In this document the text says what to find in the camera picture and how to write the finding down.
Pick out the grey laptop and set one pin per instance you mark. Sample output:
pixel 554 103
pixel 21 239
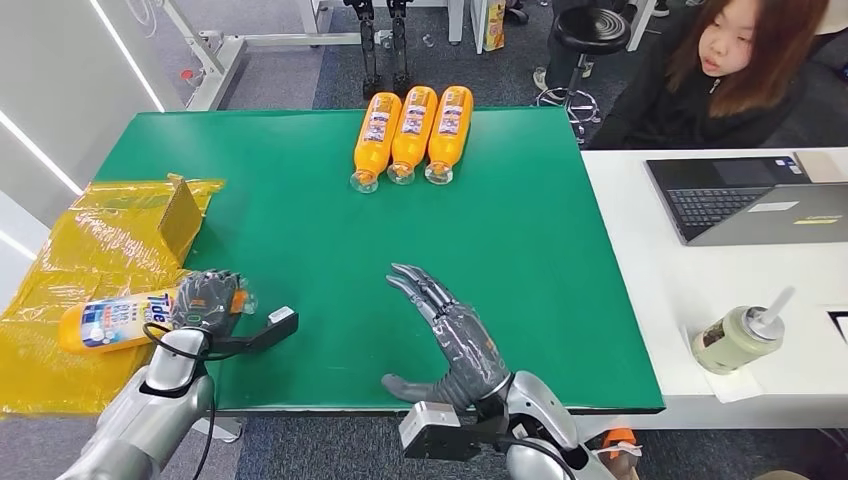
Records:
pixel 762 205

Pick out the brown cardboard flap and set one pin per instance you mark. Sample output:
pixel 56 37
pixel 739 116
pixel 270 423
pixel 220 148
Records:
pixel 179 218

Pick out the orange detergent bottle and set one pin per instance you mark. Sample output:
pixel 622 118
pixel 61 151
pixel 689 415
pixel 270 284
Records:
pixel 412 129
pixel 375 136
pixel 112 321
pixel 450 129

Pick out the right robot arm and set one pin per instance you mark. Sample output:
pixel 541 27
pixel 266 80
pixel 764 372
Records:
pixel 543 404

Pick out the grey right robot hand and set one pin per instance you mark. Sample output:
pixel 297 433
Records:
pixel 467 351

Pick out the white straw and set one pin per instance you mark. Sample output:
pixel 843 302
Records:
pixel 776 306

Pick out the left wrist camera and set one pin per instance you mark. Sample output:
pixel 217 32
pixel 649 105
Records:
pixel 268 328

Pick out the yellow package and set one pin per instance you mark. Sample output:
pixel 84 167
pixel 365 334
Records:
pixel 494 26

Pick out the black device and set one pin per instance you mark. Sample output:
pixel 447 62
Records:
pixel 840 326

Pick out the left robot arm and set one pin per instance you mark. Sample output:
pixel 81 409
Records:
pixel 156 404

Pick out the black round stool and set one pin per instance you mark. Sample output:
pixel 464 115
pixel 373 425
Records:
pixel 590 33

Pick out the orange and white object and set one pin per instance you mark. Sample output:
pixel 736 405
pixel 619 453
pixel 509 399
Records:
pixel 619 440

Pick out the black metal leg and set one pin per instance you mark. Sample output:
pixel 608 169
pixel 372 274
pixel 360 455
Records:
pixel 399 46
pixel 368 46

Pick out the white paper napkin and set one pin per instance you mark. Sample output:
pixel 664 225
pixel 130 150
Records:
pixel 732 386

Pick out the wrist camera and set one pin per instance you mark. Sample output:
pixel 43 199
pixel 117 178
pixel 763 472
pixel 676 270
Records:
pixel 268 328
pixel 430 430

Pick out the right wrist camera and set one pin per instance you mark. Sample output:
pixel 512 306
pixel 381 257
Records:
pixel 430 430

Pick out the drink cup with lid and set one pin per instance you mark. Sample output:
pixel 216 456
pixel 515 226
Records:
pixel 735 338

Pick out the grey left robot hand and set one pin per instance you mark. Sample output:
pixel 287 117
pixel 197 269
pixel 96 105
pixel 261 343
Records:
pixel 205 301

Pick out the yellow plastic sheet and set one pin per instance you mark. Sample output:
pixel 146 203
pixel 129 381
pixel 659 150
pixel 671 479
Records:
pixel 86 252

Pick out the white metal frame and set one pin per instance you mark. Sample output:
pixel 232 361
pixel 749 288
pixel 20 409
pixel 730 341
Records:
pixel 222 60

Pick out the person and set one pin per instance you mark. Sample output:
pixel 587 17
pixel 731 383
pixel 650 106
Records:
pixel 702 86

